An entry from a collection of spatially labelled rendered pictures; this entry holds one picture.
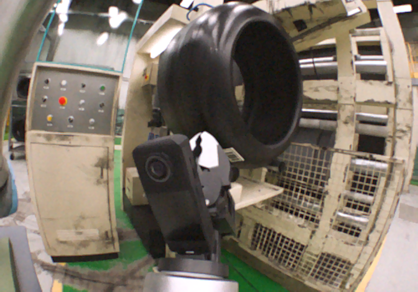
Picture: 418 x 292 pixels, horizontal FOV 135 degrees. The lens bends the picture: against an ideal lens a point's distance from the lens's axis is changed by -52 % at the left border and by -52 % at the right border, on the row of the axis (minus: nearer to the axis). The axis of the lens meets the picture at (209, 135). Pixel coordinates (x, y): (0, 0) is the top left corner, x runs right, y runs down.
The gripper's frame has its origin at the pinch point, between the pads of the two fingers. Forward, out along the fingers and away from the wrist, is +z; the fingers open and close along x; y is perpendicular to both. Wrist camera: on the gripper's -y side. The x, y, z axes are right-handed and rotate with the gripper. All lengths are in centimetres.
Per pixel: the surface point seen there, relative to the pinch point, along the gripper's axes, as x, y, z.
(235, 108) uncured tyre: 5.4, 5.7, 15.3
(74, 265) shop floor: -115, 63, -26
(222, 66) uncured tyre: 5.3, -4.4, 18.3
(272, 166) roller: 13.3, 39.0, 22.9
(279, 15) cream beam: 39, -9, 74
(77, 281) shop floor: -103, 61, -35
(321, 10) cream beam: 58, -10, 62
